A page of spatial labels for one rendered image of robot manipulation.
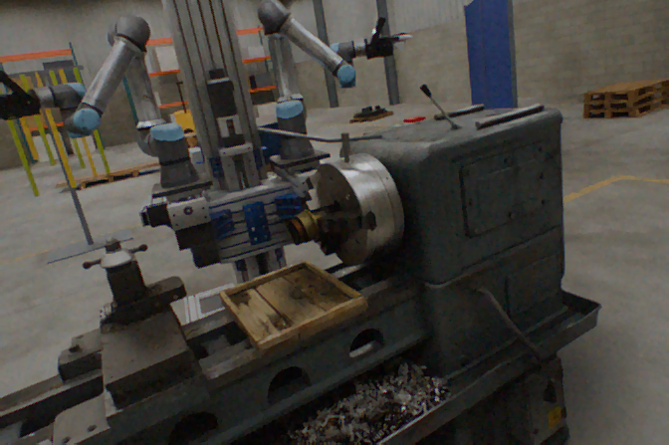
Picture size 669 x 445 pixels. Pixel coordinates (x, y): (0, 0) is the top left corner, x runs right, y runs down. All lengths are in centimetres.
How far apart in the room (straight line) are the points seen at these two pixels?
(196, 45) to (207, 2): 17
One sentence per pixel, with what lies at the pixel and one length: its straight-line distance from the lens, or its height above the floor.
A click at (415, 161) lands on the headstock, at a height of 122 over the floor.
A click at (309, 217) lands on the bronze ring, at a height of 111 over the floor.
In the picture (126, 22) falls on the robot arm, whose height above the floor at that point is 177.
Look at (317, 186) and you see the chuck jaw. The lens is 128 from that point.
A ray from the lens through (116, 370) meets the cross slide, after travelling 107.
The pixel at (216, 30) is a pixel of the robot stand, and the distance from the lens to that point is 204.
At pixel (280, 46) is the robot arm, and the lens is 202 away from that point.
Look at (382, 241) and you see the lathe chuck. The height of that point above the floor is 102.
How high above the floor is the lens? 147
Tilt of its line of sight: 16 degrees down
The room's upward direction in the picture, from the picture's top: 10 degrees counter-clockwise
